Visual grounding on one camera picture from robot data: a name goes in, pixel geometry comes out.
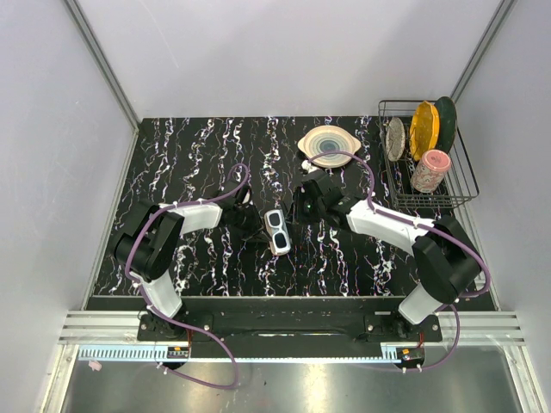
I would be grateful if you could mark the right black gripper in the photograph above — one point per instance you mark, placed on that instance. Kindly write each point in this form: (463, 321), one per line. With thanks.
(296, 214)

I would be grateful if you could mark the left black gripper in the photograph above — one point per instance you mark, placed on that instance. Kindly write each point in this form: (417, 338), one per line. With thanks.
(256, 232)

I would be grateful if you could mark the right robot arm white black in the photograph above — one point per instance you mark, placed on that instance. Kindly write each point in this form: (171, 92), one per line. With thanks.
(446, 260)

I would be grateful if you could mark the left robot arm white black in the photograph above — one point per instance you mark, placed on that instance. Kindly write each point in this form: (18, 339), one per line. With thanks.
(146, 243)

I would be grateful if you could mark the beige plate blue rings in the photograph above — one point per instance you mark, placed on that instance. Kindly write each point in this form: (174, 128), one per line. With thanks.
(329, 144)

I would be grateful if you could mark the black marble pattern mat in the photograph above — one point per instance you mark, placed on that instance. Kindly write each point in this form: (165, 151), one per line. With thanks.
(190, 158)

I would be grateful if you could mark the grey speckled plate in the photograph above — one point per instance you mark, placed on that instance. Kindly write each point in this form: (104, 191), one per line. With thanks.
(395, 139)

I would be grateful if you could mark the pink patterned cup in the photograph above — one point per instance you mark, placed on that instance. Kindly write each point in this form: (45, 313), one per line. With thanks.
(430, 171)

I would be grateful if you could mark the yellow scalloped plate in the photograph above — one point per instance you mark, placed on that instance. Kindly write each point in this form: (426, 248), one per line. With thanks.
(424, 130)

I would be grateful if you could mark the dark green plate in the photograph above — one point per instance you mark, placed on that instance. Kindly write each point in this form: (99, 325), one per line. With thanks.
(448, 122)

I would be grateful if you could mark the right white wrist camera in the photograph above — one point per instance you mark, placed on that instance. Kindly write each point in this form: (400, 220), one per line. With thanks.
(308, 167)

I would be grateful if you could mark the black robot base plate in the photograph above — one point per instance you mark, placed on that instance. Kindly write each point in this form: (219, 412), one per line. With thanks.
(290, 328)

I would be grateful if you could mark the black wire dish rack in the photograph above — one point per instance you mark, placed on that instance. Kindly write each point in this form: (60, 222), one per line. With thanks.
(459, 185)

